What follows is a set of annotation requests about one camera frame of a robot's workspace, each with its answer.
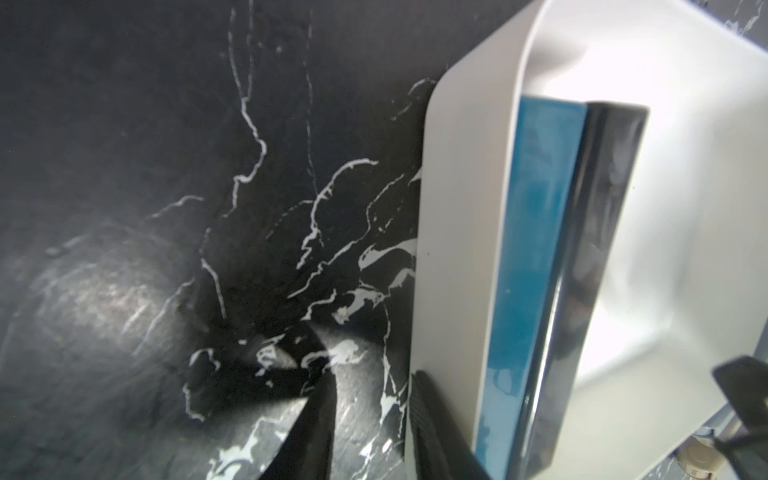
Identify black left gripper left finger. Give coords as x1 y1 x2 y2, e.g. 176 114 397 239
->
259 371 337 480

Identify white plastic storage box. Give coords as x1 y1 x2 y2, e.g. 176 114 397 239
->
410 1 767 479

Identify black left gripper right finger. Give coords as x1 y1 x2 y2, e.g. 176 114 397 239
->
409 370 489 480

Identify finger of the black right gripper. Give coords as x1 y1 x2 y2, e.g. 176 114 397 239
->
712 356 767 479

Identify black pruning pliers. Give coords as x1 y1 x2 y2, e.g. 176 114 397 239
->
506 102 650 479

